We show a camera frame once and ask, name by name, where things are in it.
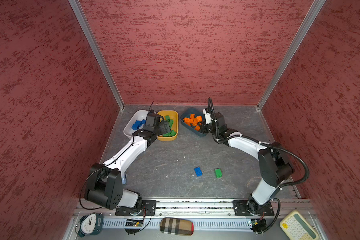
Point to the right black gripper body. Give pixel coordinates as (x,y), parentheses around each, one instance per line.
(209,128)

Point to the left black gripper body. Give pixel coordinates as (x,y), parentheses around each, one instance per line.
(161,129)

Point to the green long lego brick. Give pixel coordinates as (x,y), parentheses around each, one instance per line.
(171,123)

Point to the green lego plate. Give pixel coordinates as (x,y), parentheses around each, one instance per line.
(170,134)

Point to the orange lego brick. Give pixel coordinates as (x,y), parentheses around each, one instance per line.
(188,121)

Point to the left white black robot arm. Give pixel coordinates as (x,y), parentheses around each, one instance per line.
(105,183)

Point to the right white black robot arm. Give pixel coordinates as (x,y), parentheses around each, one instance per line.
(274,162)

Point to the white plastic container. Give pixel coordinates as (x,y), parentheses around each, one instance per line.
(140,115)

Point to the yellow plastic container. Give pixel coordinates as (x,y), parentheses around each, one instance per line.
(175,127)

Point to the teal plastic container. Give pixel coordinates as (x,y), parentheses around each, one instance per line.
(187,114)

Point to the plaid fabric case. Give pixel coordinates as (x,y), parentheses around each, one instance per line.
(175,226)

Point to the teal analog clock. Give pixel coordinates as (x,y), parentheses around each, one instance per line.
(91,224)

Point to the yellow calculator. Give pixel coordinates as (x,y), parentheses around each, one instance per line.
(296,227)

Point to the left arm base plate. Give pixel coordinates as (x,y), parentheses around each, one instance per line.
(147,207)

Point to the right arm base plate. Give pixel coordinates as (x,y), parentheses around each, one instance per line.
(243,208)

